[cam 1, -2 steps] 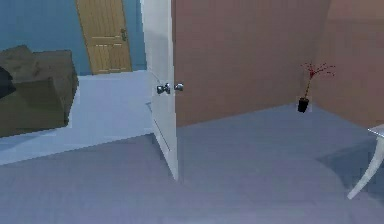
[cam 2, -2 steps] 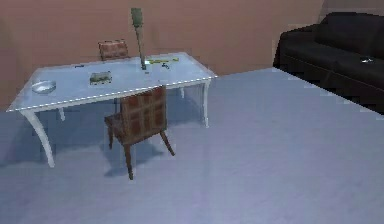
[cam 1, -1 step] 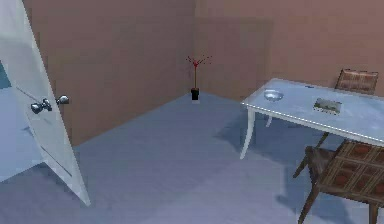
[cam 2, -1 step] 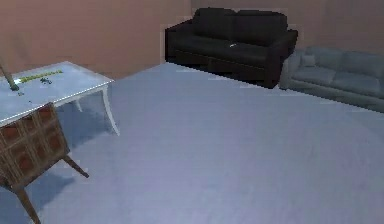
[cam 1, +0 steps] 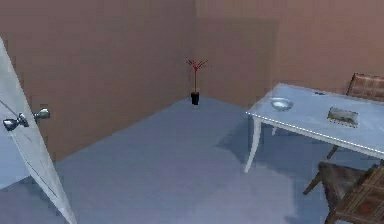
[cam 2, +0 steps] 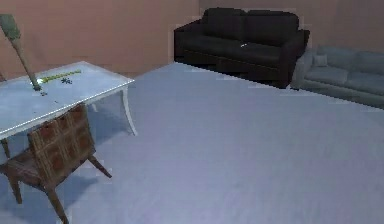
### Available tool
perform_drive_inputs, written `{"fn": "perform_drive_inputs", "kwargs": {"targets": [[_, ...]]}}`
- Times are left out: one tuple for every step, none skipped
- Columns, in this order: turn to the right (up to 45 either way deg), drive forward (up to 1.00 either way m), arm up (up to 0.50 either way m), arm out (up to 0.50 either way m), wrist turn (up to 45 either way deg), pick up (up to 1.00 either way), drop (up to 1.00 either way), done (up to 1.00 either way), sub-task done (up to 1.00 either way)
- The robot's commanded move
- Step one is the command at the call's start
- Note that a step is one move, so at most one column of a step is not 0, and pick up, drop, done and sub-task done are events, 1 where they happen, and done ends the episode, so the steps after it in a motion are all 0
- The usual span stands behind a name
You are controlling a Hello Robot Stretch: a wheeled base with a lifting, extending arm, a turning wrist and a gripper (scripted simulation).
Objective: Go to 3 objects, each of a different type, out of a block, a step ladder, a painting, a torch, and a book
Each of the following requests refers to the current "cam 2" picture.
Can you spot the grey sofa cushion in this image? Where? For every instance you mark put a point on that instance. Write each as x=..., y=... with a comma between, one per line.
x=320, y=60

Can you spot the black sofa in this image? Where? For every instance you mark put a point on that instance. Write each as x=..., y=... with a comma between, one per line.
x=240, y=46

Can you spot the grey sofa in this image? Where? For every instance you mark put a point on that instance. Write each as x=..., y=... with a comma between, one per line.
x=346, y=76

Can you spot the white table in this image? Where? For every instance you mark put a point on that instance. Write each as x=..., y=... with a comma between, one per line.
x=20, y=106

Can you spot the brown wooden chair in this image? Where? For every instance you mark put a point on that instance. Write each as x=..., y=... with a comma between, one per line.
x=60, y=143

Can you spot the green stick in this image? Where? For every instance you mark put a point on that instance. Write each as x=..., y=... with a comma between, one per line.
x=61, y=76

